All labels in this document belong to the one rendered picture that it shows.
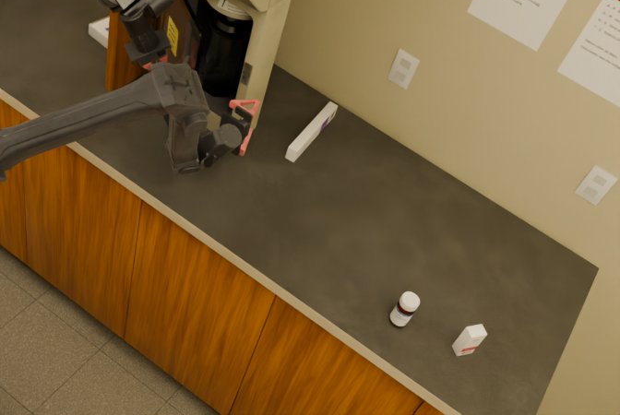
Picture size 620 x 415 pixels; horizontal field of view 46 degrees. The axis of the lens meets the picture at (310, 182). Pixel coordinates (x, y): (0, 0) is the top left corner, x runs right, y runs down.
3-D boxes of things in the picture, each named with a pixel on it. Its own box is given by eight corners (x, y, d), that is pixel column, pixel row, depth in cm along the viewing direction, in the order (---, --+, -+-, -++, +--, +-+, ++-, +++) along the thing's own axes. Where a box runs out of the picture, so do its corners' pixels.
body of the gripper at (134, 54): (126, 49, 178) (114, 28, 172) (165, 32, 179) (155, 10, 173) (133, 66, 175) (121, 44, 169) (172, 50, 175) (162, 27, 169)
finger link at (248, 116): (270, 100, 175) (248, 119, 169) (265, 122, 180) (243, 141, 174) (248, 86, 176) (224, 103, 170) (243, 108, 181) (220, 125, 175)
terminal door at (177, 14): (149, 78, 211) (165, -43, 183) (182, 155, 195) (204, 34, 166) (147, 78, 211) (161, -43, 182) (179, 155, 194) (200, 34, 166)
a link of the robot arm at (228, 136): (164, 139, 165) (176, 175, 163) (189, 119, 156) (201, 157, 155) (208, 134, 173) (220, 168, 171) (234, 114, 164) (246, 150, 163)
